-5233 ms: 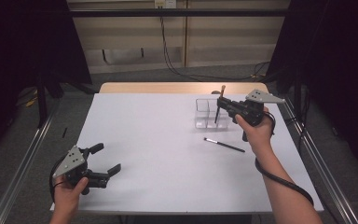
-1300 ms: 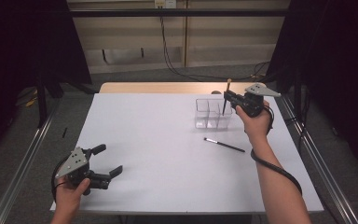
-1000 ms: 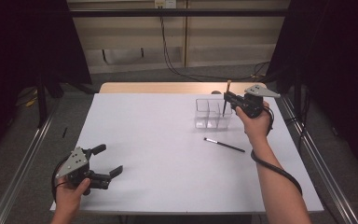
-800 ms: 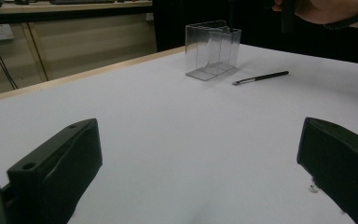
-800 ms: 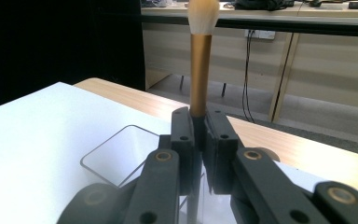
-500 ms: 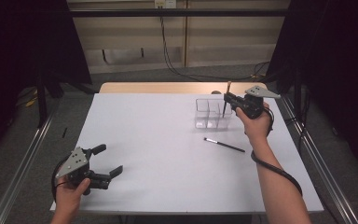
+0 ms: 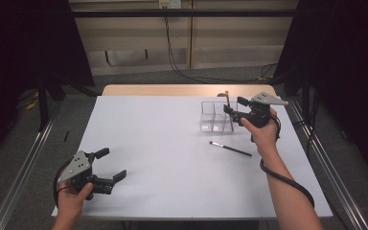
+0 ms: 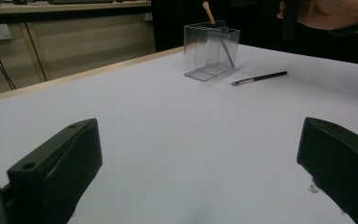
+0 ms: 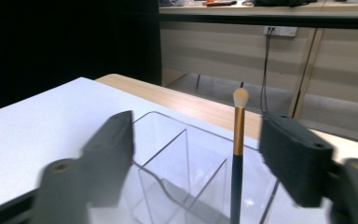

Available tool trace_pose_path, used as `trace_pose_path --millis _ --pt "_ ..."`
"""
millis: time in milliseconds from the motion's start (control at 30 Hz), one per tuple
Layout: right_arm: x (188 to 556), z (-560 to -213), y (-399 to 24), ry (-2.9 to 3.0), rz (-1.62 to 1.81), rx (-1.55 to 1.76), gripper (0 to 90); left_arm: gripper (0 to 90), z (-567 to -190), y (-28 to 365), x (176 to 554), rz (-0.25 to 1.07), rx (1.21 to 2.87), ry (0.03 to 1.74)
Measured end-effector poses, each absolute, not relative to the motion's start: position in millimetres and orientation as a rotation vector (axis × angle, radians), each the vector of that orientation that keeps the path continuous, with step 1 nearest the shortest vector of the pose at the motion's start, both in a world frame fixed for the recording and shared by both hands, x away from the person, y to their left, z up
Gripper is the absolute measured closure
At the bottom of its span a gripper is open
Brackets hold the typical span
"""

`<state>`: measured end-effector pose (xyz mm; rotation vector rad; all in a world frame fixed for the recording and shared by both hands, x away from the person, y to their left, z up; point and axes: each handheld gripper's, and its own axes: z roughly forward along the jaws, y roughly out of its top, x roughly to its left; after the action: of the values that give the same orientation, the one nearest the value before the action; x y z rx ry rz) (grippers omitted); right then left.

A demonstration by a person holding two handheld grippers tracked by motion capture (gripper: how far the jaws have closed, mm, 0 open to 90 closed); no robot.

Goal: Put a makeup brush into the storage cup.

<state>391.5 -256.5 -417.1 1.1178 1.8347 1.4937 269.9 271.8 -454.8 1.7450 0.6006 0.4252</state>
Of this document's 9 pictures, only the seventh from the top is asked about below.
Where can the gold ferrule makeup brush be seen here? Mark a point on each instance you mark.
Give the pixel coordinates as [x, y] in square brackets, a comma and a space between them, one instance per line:
[227, 102]

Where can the black curtain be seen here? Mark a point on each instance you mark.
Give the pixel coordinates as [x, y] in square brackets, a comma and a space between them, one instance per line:
[22, 64]
[348, 80]

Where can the black pen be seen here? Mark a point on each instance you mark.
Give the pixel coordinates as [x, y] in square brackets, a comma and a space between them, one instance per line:
[230, 149]

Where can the wooden table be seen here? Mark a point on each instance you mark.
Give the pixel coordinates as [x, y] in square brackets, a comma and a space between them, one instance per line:
[185, 90]

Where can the black metal crossbar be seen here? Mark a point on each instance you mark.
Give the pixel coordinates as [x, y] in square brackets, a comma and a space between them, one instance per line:
[185, 12]

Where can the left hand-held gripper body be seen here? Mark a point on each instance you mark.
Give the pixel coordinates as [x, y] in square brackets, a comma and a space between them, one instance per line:
[78, 167]

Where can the black metal stand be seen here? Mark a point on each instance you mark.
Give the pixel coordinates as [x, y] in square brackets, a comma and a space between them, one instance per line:
[43, 102]

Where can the small black floor object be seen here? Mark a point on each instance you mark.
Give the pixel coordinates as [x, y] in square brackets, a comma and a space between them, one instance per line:
[66, 136]

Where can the clear plastic organizer box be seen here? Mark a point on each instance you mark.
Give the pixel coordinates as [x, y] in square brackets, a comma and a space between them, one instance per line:
[212, 119]

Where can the white wall socket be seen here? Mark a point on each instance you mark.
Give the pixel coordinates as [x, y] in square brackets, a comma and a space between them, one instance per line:
[170, 3]

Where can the person's left hand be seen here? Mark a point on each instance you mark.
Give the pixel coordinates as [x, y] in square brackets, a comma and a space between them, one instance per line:
[70, 201]

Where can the person's right hand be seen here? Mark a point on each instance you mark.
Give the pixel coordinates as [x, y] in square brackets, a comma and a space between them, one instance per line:
[263, 139]

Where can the white table cover sheet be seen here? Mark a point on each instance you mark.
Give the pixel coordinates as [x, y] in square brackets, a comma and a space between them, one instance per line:
[172, 166]

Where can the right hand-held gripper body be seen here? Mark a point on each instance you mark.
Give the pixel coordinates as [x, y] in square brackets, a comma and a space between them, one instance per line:
[258, 111]

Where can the aluminium floor rail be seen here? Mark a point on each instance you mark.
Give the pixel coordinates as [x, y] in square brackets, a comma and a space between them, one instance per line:
[335, 172]
[22, 172]

